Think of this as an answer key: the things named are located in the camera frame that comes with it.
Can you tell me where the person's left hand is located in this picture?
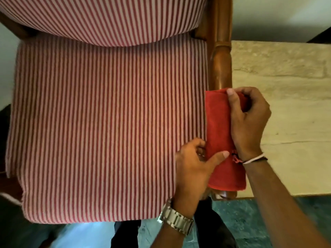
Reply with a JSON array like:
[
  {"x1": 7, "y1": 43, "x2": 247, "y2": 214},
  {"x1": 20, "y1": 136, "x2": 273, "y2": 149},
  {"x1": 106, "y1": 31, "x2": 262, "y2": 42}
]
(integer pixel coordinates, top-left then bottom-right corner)
[{"x1": 174, "y1": 138, "x2": 230, "y2": 213}]

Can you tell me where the person's right hand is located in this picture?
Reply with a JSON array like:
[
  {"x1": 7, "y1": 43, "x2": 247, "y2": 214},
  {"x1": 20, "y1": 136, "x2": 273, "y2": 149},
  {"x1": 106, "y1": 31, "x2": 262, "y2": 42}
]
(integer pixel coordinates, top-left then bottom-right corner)
[{"x1": 227, "y1": 87, "x2": 272, "y2": 163}]

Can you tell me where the red cloth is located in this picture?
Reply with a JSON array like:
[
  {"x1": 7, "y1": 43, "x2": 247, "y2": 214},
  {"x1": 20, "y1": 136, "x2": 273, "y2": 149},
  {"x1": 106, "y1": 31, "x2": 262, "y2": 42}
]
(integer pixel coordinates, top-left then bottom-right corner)
[{"x1": 205, "y1": 88, "x2": 250, "y2": 192}]

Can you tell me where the person's right forearm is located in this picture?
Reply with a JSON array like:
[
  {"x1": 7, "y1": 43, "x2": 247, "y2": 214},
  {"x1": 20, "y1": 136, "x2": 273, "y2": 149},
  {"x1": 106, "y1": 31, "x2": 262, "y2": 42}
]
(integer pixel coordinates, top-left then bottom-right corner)
[{"x1": 244, "y1": 158, "x2": 331, "y2": 248}]

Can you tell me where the person's left forearm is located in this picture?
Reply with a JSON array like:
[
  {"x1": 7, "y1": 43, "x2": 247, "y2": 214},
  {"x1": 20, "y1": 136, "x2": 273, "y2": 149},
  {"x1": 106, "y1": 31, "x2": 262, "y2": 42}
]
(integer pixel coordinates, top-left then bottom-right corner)
[{"x1": 149, "y1": 223, "x2": 193, "y2": 248}]

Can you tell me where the white wrist band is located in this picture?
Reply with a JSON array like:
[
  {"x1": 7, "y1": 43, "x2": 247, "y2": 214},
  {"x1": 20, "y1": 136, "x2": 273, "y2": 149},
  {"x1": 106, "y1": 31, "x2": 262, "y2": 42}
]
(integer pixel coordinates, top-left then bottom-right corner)
[{"x1": 243, "y1": 153, "x2": 266, "y2": 165}]

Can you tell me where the person's right leg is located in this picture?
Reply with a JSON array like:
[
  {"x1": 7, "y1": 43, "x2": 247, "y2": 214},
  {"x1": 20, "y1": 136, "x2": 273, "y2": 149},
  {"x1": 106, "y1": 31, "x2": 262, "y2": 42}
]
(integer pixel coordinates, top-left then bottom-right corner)
[{"x1": 193, "y1": 197, "x2": 236, "y2": 248}]

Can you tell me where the person's leg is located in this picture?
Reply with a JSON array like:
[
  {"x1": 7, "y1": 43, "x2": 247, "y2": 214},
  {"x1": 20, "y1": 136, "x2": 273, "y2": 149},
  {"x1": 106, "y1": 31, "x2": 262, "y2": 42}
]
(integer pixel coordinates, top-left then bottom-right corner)
[
  {"x1": 193, "y1": 197, "x2": 236, "y2": 248},
  {"x1": 111, "y1": 220, "x2": 142, "y2": 248}
]

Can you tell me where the silver metal wristwatch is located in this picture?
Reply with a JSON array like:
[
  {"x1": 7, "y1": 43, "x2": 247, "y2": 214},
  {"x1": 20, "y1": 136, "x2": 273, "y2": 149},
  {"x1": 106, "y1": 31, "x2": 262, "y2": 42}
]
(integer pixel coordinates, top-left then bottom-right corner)
[{"x1": 157, "y1": 197, "x2": 194, "y2": 236}]

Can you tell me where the dark furniture edge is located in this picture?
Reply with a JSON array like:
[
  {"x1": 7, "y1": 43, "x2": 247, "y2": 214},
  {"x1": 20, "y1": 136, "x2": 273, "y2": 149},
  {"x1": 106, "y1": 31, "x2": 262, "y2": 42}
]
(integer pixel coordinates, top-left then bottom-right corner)
[{"x1": 307, "y1": 26, "x2": 331, "y2": 44}]

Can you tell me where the red striped seat cushion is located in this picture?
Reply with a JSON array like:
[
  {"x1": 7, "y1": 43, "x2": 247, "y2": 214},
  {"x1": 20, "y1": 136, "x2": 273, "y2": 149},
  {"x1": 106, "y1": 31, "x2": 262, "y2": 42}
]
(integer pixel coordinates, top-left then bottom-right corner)
[{"x1": 5, "y1": 33, "x2": 209, "y2": 224}]

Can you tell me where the person's left leg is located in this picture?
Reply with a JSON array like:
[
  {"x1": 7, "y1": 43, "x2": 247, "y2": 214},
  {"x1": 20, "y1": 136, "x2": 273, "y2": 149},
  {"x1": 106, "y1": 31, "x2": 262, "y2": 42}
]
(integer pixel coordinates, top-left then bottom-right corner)
[{"x1": 111, "y1": 220, "x2": 142, "y2": 248}]

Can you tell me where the red striped back cushion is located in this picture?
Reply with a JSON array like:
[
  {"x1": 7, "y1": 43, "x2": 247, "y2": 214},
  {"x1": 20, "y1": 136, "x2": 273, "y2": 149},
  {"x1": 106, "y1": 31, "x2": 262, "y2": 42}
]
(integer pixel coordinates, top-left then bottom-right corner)
[{"x1": 0, "y1": 0, "x2": 209, "y2": 47}]

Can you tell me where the black red thread bracelet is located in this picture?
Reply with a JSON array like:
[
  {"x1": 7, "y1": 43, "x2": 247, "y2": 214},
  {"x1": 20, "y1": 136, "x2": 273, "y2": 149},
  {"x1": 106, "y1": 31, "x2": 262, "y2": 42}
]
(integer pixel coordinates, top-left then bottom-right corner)
[{"x1": 231, "y1": 150, "x2": 268, "y2": 164}]

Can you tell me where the wooden chair frame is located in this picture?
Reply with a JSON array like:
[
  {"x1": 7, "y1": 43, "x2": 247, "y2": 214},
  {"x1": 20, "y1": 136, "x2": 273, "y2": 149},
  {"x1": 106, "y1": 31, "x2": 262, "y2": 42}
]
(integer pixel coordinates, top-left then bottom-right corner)
[{"x1": 0, "y1": 0, "x2": 237, "y2": 204}]

